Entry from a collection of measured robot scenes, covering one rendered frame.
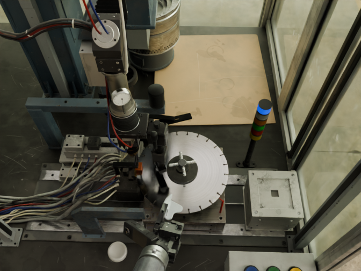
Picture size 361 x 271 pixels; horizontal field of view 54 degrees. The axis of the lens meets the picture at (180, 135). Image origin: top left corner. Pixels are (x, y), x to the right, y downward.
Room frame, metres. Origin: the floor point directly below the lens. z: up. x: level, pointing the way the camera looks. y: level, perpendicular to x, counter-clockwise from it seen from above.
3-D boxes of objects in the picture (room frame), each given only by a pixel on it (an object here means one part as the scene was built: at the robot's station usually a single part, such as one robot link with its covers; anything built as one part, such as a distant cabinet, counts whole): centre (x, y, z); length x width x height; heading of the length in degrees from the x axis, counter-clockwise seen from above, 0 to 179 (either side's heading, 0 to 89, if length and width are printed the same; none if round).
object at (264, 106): (0.73, -0.28, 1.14); 0.05 x 0.04 x 0.03; 178
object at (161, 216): (0.37, 0.05, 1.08); 0.09 x 0.02 x 0.05; 165
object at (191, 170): (0.60, -0.01, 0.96); 0.11 x 0.11 x 0.03
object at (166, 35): (1.38, 0.15, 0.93); 0.31 x 0.31 x 0.36
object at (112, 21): (0.75, 0.15, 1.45); 0.35 x 0.07 x 0.28; 178
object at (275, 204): (0.53, -0.34, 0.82); 0.18 x 0.18 x 0.15; 88
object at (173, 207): (0.41, 0.02, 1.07); 0.09 x 0.06 x 0.03; 165
